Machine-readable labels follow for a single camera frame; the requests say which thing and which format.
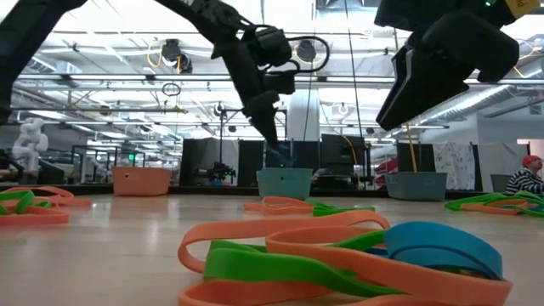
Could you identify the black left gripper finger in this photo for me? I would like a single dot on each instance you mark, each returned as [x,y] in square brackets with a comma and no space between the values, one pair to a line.
[265,117]

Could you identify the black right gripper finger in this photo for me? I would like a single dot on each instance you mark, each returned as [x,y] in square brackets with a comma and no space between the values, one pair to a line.
[425,85]

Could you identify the orange rubber band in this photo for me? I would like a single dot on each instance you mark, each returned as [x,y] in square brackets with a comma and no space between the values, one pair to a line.
[382,270]
[276,226]
[38,219]
[489,207]
[276,206]
[81,203]

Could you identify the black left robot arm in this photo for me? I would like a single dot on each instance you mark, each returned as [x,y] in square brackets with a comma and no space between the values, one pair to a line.
[25,42]

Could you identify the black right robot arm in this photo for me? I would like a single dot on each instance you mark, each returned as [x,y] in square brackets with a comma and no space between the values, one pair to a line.
[495,7]

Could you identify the green rubber band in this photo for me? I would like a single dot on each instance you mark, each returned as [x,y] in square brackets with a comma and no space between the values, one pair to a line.
[529,197]
[344,209]
[19,197]
[467,202]
[361,241]
[276,268]
[319,202]

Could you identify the white round pillar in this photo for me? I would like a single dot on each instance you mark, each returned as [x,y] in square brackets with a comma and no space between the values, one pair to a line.
[304,119]

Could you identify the yellow tape tag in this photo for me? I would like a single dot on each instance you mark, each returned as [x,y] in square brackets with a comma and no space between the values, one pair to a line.
[523,6]

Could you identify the light teal plastic basket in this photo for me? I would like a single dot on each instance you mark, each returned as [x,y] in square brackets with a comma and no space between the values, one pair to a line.
[285,185]

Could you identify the black distant robot arms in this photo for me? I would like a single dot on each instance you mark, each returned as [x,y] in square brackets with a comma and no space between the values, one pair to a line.
[221,173]

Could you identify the black partition panel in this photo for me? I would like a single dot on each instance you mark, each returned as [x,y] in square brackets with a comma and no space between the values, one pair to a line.
[414,156]

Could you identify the white patterned cloth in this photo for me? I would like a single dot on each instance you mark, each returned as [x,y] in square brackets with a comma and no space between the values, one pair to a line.
[455,163]

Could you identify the black perforated computer case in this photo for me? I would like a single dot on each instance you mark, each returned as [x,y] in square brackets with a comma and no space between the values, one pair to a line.
[342,155]

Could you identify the plain white cloth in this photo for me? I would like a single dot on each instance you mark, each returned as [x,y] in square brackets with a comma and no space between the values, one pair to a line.
[493,155]

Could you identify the dark teal plastic basket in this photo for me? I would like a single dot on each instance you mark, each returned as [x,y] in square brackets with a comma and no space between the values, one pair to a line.
[416,187]

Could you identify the dark grey chair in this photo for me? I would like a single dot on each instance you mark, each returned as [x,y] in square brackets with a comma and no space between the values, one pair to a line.
[500,183]

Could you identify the person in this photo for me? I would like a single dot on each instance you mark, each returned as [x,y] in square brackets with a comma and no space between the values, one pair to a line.
[527,178]

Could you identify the orange plastic basket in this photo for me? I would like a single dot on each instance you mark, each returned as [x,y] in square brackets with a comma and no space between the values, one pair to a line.
[142,180]

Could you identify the black equipment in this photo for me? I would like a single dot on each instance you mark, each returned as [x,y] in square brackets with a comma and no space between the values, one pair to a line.
[51,175]

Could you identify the white humanoid robot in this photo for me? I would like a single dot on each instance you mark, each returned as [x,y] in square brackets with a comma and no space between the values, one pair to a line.
[30,144]

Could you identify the black camera rig frame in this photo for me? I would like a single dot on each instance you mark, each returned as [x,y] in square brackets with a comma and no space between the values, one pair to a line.
[229,111]

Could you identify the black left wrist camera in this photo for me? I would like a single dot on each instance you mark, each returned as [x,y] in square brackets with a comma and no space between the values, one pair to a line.
[274,47]

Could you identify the black partition wall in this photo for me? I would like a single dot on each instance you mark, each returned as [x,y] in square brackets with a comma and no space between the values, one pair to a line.
[251,157]

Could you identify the silver ventilation duct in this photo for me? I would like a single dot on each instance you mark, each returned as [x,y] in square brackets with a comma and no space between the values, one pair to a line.
[480,102]

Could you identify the long ceiling light rail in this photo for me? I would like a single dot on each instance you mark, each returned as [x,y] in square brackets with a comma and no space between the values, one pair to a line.
[106,77]

